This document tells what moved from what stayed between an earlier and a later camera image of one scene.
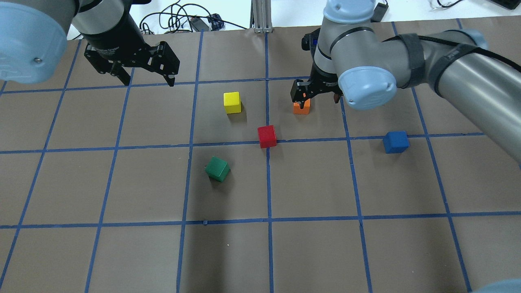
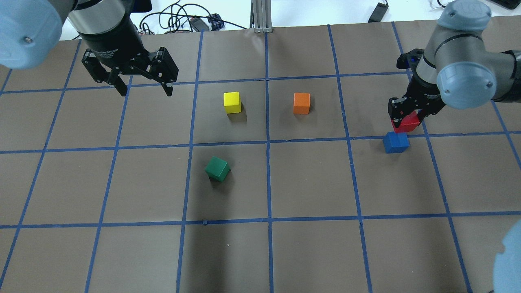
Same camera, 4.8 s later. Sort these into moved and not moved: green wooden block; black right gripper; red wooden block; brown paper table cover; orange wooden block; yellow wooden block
Moved: red wooden block; black right gripper
Not moved: orange wooden block; brown paper table cover; yellow wooden block; green wooden block
